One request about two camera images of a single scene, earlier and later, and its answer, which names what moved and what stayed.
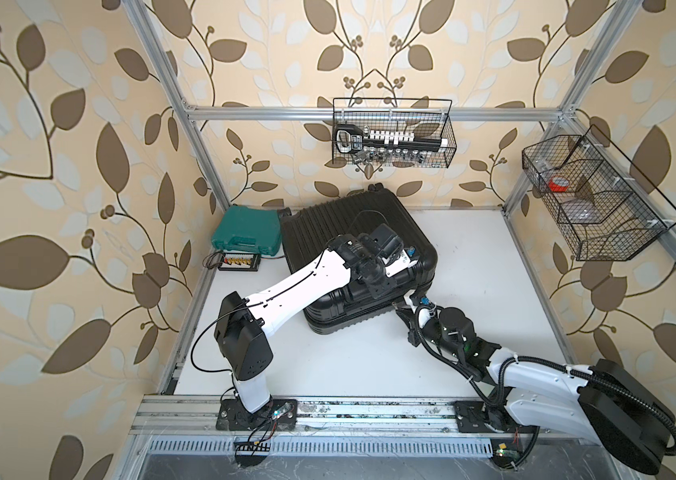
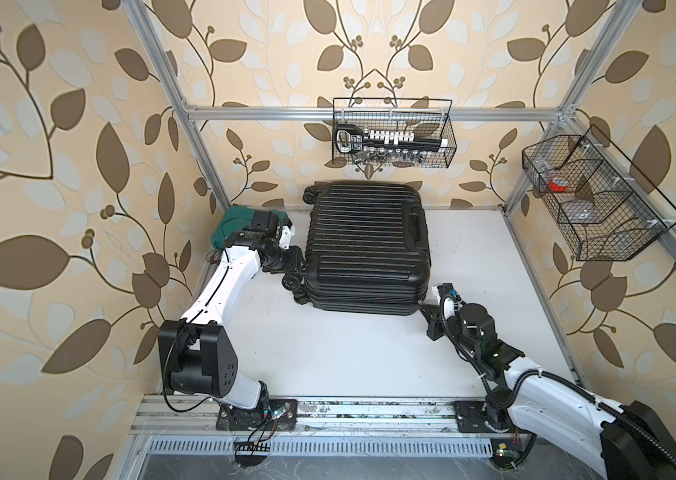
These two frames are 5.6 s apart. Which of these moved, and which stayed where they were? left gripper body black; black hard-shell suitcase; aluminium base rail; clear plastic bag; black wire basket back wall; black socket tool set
Moved: left gripper body black; black hard-shell suitcase
Stayed: clear plastic bag; black socket tool set; black wire basket back wall; aluminium base rail
